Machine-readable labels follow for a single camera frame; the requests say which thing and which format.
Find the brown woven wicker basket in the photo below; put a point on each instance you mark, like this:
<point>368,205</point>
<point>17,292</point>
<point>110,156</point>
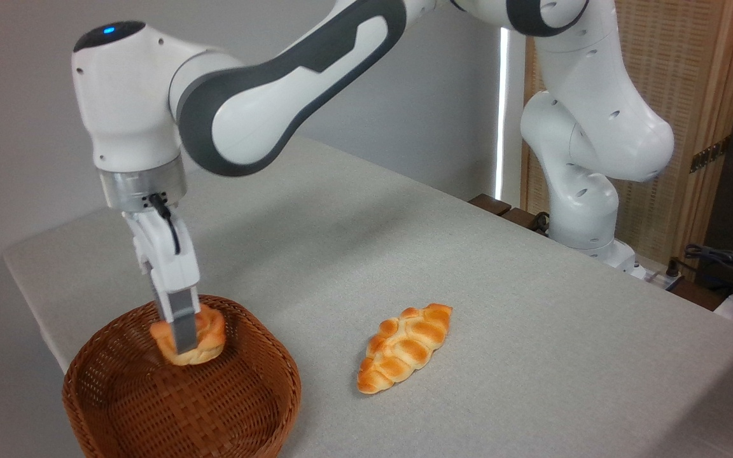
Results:
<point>214,413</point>

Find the black screen hinge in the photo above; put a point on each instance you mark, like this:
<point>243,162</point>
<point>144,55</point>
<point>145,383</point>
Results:
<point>710,154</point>

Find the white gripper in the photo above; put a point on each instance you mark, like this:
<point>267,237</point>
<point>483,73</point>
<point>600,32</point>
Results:
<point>166,261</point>

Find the dark brown wooden ledge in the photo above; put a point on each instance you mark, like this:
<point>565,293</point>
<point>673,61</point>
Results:
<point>490,204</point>

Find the round golden bread bun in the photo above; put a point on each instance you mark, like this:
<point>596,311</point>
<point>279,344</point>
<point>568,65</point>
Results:
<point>210,337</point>

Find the long braided bread loaf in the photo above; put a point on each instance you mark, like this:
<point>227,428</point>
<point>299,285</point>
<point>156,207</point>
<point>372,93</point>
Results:
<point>404,348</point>

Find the grey tablecloth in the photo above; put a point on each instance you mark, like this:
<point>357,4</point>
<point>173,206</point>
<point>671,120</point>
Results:
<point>468,286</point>

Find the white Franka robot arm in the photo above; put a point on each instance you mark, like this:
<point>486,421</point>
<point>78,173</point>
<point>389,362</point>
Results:
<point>265,108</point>

